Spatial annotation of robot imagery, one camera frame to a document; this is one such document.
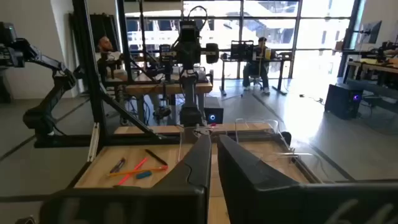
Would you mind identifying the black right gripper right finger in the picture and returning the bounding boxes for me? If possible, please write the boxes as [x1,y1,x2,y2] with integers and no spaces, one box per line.
[217,134,398,224]

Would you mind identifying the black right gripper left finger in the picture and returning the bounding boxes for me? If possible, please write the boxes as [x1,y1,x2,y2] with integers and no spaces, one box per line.
[39,134,213,224]

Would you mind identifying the orange pencil with red cap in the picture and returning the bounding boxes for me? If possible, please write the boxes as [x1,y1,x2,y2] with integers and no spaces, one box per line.
[106,164,169,178]

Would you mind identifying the small blue eraser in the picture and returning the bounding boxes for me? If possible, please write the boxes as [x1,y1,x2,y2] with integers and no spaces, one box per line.
[135,170,154,180]

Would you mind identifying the black pen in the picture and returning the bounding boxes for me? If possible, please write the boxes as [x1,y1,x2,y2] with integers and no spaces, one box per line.
[144,148,169,167]

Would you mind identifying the purple pen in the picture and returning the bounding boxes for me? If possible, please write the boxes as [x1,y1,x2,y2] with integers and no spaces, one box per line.
[108,157,127,174]

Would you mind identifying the wooden workbench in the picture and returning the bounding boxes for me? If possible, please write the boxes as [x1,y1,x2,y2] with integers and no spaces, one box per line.
[123,72,215,125]

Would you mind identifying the black monitor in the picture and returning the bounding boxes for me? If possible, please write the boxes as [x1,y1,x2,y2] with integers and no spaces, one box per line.
[229,40,255,62]
[360,20,383,45]

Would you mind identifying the black computer tower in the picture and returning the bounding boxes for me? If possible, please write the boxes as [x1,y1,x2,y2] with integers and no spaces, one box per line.
[324,83,364,121]
[203,96,224,124]

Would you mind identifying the office chair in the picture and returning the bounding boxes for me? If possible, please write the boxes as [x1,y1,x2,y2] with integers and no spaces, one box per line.
[248,74,265,91]

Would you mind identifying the person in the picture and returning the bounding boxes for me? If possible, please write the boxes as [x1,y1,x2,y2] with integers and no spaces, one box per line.
[95,35,128,80]
[241,36,272,96]

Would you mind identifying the black office desk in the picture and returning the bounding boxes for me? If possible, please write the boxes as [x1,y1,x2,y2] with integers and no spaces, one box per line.
[219,49,295,96]

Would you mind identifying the wooden work table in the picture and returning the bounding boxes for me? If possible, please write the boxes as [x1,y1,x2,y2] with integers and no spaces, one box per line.
[343,57,398,103]

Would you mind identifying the black table edge bracket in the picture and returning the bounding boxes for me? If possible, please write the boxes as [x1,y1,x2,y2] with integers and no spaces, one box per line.
[279,131,292,147]

